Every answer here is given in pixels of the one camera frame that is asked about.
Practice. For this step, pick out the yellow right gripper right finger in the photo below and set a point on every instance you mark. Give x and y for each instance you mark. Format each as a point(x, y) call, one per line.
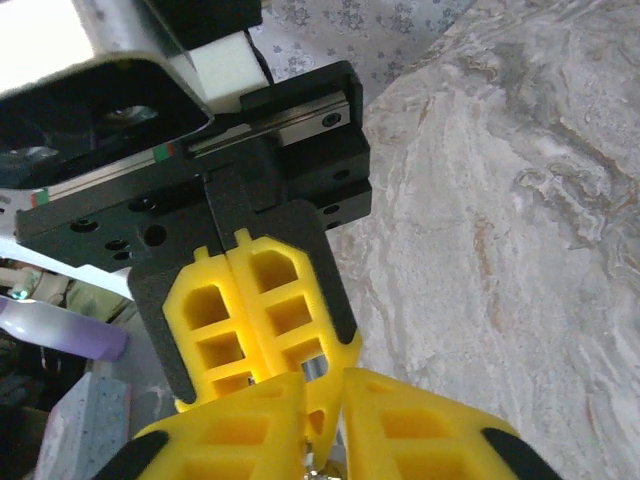
point(430, 440)

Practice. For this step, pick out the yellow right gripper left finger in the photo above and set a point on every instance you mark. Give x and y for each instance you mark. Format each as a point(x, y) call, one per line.
point(235, 430)

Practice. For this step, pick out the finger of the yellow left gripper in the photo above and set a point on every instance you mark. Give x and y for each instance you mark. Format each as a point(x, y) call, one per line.
point(300, 280)
point(175, 310)

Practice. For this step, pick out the purple plastic object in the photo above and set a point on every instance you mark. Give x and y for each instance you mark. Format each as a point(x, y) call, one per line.
point(55, 327)

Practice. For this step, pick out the speckled blue foam block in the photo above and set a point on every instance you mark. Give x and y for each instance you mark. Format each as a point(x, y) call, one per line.
point(90, 430)

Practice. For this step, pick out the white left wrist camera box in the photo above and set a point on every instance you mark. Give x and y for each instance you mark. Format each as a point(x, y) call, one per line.
point(100, 55)

